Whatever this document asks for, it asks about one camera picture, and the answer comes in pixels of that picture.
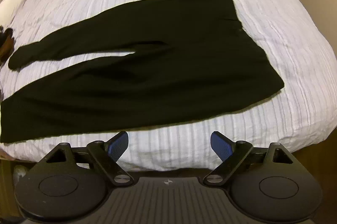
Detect brown dark object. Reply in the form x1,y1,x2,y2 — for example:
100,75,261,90
0,26,15,63

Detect white striped duvet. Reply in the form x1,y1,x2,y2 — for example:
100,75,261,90
9,0,336,171

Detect black pants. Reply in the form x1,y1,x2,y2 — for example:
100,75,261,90
1,0,285,143

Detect white plush cushion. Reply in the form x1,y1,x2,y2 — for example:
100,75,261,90
0,0,26,28

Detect clear plastic bag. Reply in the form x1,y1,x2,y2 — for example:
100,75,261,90
13,165,29,187

